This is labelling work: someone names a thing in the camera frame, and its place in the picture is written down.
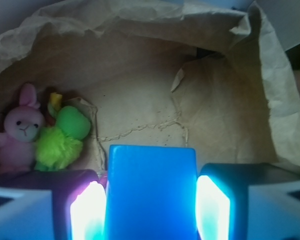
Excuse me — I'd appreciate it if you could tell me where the pink plush bunny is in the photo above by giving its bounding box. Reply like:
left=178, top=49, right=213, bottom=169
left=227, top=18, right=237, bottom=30
left=0, top=83, right=45, bottom=174

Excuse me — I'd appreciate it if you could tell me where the blue wooden block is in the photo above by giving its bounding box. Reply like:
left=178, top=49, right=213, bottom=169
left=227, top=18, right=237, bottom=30
left=104, top=145, right=197, bottom=240

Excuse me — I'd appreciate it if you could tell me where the green plush toy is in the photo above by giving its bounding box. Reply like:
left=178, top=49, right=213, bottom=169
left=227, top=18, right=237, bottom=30
left=34, top=92, right=91, bottom=172

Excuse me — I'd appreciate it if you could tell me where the brown paper bag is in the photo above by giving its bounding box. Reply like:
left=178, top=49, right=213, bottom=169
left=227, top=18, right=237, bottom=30
left=0, top=0, right=300, bottom=173

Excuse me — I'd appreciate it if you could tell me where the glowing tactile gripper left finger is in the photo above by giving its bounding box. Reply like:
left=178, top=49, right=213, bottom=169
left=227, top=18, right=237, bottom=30
left=0, top=169, right=99, bottom=240

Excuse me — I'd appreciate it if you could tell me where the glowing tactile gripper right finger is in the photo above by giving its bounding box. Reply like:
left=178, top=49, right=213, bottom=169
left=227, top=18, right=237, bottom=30
left=195, top=163, right=300, bottom=240

